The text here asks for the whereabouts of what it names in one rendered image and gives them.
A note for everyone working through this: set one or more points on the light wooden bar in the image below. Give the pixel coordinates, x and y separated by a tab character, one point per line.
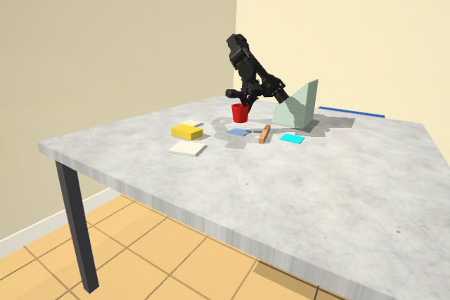
264	134

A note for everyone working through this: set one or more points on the red cup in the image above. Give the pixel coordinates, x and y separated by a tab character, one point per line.
240	113

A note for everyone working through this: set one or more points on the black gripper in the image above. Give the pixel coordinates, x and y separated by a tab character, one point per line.
242	95

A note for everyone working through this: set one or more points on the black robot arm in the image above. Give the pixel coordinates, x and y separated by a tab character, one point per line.
248	66

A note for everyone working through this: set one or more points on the yellow rectangular block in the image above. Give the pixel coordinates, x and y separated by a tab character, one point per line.
187	132

